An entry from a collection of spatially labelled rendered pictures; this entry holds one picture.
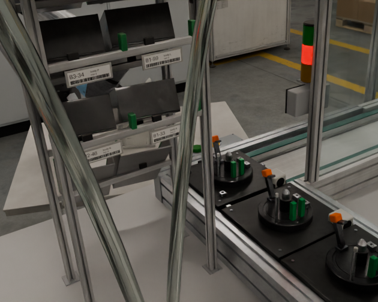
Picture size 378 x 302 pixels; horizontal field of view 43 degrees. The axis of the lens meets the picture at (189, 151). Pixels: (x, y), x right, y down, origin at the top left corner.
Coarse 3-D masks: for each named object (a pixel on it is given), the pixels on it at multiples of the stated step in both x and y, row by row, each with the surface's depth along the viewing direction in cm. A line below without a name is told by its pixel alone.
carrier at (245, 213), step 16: (288, 192) 120; (304, 192) 134; (224, 208) 129; (240, 208) 129; (256, 208) 128; (272, 208) 124; (288, 208) 122; (304, 208) 119; (320, 208) 127; (240, 224) 122; (256, 224) 122; (272, 224) 119; (288, 224) 118; (304, 224) 119; (320, 224) 120; (352, 224) 120; (256, 240) 117; (272, 240) 116; (288, 240) 115; (304, 240) 115; (272, 256) 112
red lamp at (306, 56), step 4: (304, 48) 125; (308, 48) 124; (312, 48) 123; (304, 52) 125; (308, 52) 124; (312, 52) 124; (304, 56) 125; (308, 56) 125; (312, 56) 124; (304, 60) 126; (308, 60) 125; (308, 64) 126
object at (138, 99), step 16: (160, 80) 103; (112, 96) 106; (128, 96) 101; (144, 96) 102; (160, 96) 103; (176, 96) 104; (128, 112) 101; (144, 112) 102; (160, 112) 103; (176, 112) 106
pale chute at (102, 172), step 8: (112, 160) 110; (96, 168) 108; (104, 168) 110; (112, 168) 112; (56, 176) 115; (96, 176) 114; (104, 176) 116; (112, 176) 119; (72, 184) 115; (104, 192) 132; (80, 200) 132
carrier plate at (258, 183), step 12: (192, 168) 149; (264, 168) 147; (192, 180) 143; (252, 180) 141; (264, 180) 140; (216, 192) 136; (228, 192) 136; (240, 192) 135; (252, 192) 135; (216, 204) 131; (228, 204) 132
